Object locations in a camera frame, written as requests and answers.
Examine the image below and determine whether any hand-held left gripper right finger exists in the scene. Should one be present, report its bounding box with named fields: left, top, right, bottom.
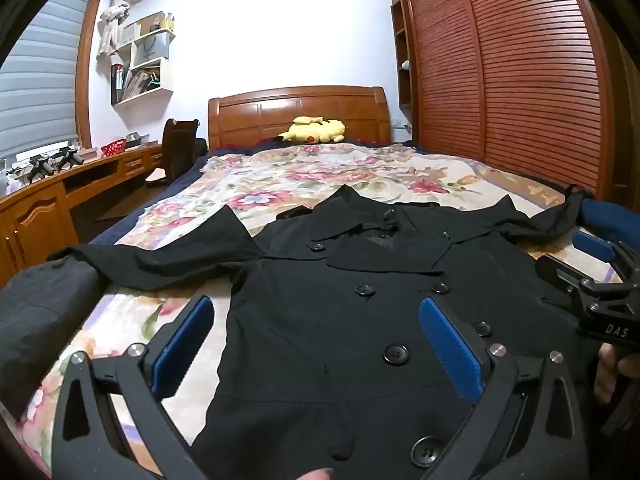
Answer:
left=419, top=297, right=591, bottom=480

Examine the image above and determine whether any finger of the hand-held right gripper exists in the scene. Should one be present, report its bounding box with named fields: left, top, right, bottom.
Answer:
left=571, top=231, right=640, bottom=283
left=535, top=254, right=601, bottom=312

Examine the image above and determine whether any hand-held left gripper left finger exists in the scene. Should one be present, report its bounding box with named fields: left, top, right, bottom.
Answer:
left=50, top=295, right=216, bottom=480

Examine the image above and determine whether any black coat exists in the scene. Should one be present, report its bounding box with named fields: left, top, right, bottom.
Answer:
left=47, top=185, right=601, bottom=480

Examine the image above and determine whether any person's right hand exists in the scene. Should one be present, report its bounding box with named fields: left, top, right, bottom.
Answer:
left=594, top=344, right=623, bottom=408

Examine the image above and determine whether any grey cloth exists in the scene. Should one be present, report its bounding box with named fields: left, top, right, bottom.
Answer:
left=0, top=255, right=111, bottom=411

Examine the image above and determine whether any navy bed sheet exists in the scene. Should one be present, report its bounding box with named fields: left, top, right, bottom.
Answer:
left=90, top=140, right=426, bottom=248

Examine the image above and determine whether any wooden louvered wardrobe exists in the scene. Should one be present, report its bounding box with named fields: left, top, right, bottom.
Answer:
left=385, top=0, right=626, bottom=206

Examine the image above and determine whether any dark wooden chair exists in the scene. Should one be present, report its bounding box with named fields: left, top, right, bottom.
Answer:
left=146, top=118, right=208, bottom=186

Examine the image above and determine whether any wooden desk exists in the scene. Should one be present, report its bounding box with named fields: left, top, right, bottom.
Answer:
left=0, top=142, right=166, bottom=291

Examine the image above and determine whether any floral blanket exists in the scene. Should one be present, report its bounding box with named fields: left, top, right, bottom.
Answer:
left=10, top=142, right=626, bottom=476

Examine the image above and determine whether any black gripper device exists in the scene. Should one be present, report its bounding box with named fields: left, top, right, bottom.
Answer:
left=22, top=156, right=53, bottom=183
left=52, top=147, right=81, bottom=171

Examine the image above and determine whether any wooden bed headboard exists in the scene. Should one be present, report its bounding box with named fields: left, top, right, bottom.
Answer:
left=207, top=86, right=391, bottom=151

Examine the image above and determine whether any yellow plush toy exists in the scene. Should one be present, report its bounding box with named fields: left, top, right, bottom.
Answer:
left=276, top=116, right=347, bottom=145

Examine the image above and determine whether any grey window blind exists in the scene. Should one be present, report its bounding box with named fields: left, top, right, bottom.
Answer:
left=0, top=0, right=96, bottom=158

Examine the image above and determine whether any white paper bag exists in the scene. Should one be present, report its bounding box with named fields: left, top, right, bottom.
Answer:
left=134, top=30, right=171, bottom=68

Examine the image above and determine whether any white tied curtain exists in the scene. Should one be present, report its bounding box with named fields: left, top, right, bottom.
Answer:
left=97, top=0, right=146, bottom=56

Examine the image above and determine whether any white wall shelf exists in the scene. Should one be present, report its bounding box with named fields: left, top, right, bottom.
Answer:
left=110, top=10, right=177, bottom=107

